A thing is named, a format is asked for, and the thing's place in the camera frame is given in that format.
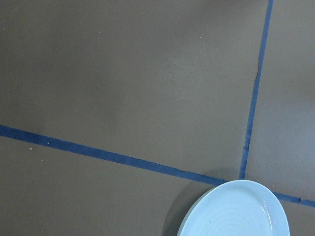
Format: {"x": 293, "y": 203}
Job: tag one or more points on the light blue plate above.
{"x": 236, "y": 208}

